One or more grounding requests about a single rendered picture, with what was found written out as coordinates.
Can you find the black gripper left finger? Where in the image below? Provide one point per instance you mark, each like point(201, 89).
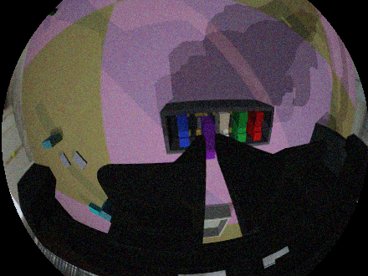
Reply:
point(172, 184)

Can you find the teal rectangular block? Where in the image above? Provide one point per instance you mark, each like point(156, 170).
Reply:
point(95, 209)

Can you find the blue fuse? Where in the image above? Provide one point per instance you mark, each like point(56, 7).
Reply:
point(182, 130)

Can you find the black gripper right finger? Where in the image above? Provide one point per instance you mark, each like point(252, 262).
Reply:
point(255, 178)

